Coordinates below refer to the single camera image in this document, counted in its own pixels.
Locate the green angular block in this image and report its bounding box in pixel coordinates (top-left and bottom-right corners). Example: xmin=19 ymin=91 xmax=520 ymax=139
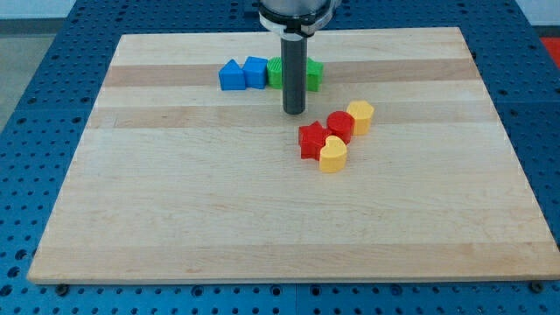
xmin=306 ymin=58 xmax=324 ymax=92

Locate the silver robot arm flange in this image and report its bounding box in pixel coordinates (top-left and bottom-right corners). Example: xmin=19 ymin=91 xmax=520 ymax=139
xmin=258 ymin=0 xmax=341 ymax=41

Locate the blue cube block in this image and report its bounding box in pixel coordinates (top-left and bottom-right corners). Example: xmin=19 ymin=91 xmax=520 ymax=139
xmin=242 ymin=56 xmax=268 ymax=89

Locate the red star block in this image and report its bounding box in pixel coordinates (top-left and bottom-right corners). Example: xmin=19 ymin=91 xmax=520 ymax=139
xmin=298 ymin=121 xmax=332 ymax=160

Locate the light wooden board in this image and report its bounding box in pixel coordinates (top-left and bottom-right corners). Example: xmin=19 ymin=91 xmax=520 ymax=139
xmin=28 ymin=27 xmax=559 ymax=284

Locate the yellow heart block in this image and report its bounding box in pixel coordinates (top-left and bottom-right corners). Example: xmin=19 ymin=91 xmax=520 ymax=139
xmin=319 ymin=136 xmax=347 ymax=173

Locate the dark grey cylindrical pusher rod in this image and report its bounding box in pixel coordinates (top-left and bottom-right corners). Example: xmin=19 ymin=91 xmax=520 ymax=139
xmin=281 ymin=39 xmax=307 ymax=116

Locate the blue triangular block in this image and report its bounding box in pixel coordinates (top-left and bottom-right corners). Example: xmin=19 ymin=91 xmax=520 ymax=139
xmin=218 ymin=59 xmax=246 ymax=91

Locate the yellow pentagon block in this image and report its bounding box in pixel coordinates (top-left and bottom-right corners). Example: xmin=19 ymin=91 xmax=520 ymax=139
xmin=346 ymin=100 xmax=375 ymax=136

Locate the red cylinder block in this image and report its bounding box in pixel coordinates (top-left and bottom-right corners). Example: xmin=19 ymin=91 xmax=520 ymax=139
xmin=326 ymin=111 xmax=354 ymax=144

